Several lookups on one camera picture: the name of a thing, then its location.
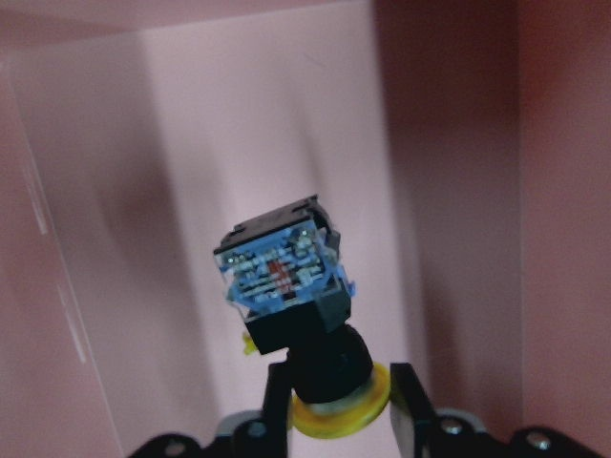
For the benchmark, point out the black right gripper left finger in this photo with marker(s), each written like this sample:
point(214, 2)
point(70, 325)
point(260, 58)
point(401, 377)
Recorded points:
point(276, 411)

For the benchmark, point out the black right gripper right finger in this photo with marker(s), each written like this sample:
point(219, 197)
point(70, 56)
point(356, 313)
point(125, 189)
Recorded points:
point(411, 412)

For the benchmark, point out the yellow push button switch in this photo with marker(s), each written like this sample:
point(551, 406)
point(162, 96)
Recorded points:
point(284, 274)

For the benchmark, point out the pink plastic bin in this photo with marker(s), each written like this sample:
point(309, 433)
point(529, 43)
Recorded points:
point(462, 149)

